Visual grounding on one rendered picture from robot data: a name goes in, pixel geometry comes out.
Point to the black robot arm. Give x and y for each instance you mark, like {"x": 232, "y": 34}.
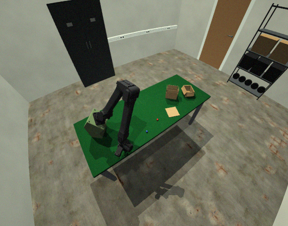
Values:
{"x": 129, "y": 93}

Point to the beige flat mat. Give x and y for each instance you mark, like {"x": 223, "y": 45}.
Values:
{"x": 172, "y": 112}

